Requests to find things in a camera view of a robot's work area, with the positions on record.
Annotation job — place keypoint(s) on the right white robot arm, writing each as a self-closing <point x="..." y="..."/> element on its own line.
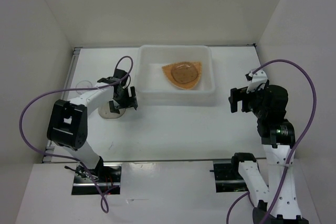
<point x="275" y="201"/>

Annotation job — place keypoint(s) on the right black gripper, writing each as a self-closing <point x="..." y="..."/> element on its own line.
<point x="241" y="93"/>

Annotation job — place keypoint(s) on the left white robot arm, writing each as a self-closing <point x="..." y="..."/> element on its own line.
<point x="68" y="125"/>

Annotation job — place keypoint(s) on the clear glass cup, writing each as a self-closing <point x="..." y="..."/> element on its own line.
<point x="84" y="84"/>

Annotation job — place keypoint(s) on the white plastic bin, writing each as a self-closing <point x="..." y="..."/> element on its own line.
<point x="153" y="88"/>

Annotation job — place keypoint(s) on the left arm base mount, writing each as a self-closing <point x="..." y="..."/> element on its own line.
<point x="109" y="183"/>

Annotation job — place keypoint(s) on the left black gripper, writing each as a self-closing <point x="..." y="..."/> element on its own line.
<point x="130" y="102"/>

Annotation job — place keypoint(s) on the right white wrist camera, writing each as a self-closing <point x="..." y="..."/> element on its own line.
<point x="257" y="80"/>

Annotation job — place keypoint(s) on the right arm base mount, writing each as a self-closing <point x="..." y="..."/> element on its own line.
<point x="226" y="180"/>

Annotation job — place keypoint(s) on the woven orange triangular basket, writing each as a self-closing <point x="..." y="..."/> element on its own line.
<point x="189" y="86"/>

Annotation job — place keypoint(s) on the clear square glass plate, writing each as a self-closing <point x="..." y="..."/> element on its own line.
<point x="104" y="112"/>

